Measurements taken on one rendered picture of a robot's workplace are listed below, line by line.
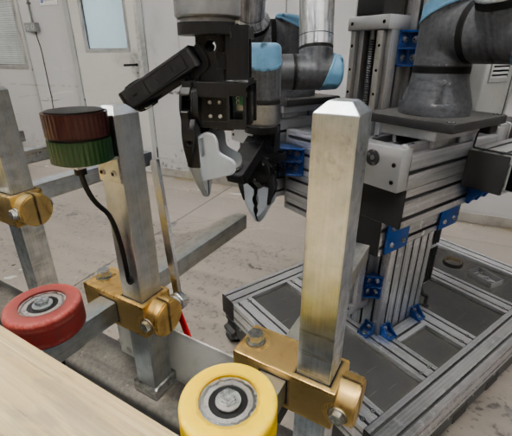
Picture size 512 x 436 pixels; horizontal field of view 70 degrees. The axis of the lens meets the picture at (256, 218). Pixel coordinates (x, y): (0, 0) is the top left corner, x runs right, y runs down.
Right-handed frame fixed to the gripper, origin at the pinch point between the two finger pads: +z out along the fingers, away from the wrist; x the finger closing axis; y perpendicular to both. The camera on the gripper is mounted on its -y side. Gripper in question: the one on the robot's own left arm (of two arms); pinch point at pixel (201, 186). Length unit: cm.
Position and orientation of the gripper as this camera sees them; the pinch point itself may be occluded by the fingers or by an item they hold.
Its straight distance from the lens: 51.4
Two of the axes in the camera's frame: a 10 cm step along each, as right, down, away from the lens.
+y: 9.8, 0.7, -1.6
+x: 1.7, -4.0, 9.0
